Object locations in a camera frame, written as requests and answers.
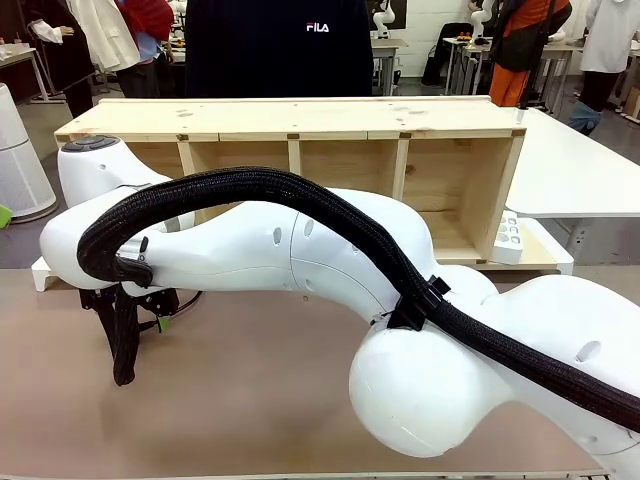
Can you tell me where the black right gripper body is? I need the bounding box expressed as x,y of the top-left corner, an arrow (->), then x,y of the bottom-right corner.
79,287 -> 180,317

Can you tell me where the thin black power cable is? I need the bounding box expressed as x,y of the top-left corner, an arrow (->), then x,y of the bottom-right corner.
169,289 -> 205,317

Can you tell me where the white cylindrical air purifier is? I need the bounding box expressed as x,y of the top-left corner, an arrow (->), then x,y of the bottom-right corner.
0,82 -> 57,224

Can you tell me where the light wooden shelf unit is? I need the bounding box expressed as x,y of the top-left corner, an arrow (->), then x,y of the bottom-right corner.
53,95 -> 527,265

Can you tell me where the person in red jacket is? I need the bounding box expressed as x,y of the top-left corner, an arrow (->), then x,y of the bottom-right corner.
113,0 -> 176,99

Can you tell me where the person in black coat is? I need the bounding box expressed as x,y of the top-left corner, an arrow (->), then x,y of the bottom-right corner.
23,0 -> 97,119

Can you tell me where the person in white coat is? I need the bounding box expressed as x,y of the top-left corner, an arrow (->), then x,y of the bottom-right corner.
578,0 -> 640,115
82,0 -> 142,75

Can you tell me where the person in navy FILA sweatshirt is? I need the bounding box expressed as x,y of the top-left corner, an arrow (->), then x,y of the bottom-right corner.
184,0 -> 374,99

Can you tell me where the grey background table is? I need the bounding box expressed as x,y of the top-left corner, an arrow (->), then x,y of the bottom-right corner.
442,34 -> 504,97
371,37 -> 410,97
0,45 -> 67,106

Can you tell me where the black chair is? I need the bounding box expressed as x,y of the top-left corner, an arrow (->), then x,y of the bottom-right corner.
421,22 -> 466,87

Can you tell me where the white desk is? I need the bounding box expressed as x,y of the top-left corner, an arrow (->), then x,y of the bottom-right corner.
503,107 -> 640,261

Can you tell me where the person in orange and black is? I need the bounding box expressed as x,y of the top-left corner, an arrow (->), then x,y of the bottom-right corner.
488,0 -> 572,109

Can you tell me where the blue bag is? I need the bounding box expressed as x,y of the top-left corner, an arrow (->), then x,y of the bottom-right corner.
567,101 -> 605,135

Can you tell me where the black braided cable sleeve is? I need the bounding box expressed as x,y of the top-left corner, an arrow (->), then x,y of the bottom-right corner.
76,167 -> 640,435

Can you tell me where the black cable sleeve clamp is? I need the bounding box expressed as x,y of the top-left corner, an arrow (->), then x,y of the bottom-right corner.
385,274 -> 451,334

